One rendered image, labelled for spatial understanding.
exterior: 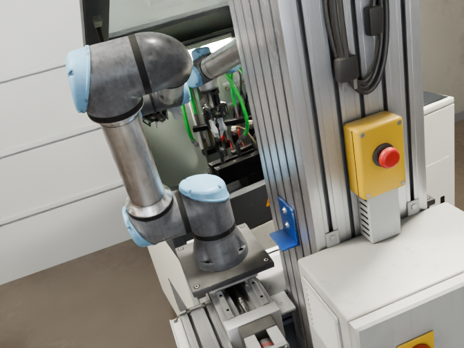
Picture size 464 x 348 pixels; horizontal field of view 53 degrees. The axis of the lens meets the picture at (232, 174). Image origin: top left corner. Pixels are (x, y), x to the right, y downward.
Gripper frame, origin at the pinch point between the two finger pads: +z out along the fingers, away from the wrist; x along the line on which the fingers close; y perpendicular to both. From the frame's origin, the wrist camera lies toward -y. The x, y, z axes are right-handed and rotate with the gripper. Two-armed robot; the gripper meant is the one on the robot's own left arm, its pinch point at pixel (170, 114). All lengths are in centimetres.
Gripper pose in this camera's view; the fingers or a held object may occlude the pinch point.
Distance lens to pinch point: 161.5
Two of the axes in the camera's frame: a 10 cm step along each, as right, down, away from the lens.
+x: 8.9, -3.0, -3.3
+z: 4.1, 2.9, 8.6
